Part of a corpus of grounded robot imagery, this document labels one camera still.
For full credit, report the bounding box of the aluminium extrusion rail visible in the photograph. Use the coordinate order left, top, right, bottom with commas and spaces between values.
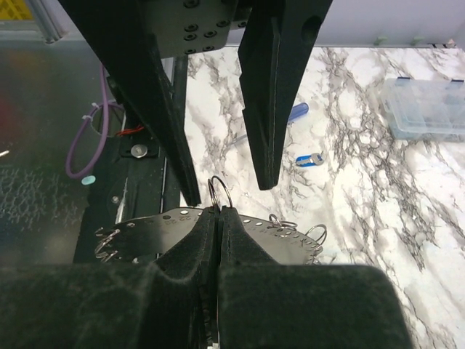
25, 0, 84, 44

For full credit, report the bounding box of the blue handled screwdriver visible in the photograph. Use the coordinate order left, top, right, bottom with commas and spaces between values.
227, 102, 310, 146

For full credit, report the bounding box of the clear plastic organizer box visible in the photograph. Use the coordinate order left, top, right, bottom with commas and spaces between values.
380, 77, 464, 143

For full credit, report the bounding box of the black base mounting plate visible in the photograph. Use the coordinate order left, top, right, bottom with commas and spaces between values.
72, 54, 190, 265

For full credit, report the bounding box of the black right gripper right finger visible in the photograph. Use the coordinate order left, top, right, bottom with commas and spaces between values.
218, 207, 413, 348

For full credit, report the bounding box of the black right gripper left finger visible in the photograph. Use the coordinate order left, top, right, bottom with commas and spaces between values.
0, 206, 219, 349

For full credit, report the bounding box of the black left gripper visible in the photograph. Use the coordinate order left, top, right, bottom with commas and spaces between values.
60, 0, 331, 206

